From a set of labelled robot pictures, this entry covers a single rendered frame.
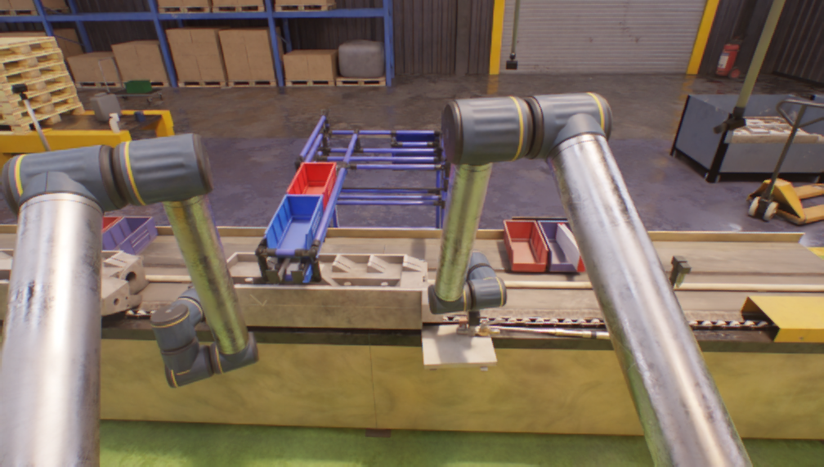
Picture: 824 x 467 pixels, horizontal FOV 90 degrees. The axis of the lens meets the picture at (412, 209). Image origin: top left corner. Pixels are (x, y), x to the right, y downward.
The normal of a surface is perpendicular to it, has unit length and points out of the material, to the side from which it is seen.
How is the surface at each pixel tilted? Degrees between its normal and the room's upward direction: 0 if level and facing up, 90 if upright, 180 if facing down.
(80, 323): 59
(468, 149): 101
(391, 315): 80
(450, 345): 0
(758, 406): 90
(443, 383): 90
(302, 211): 94
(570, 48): 90
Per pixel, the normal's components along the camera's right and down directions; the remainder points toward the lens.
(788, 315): -0.01, -0.88
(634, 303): -0.51, -0.35
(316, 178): -0.04, 0.54
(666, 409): -0.69, -0.26
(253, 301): -0.04, 0.33
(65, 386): 0.74, -0.57
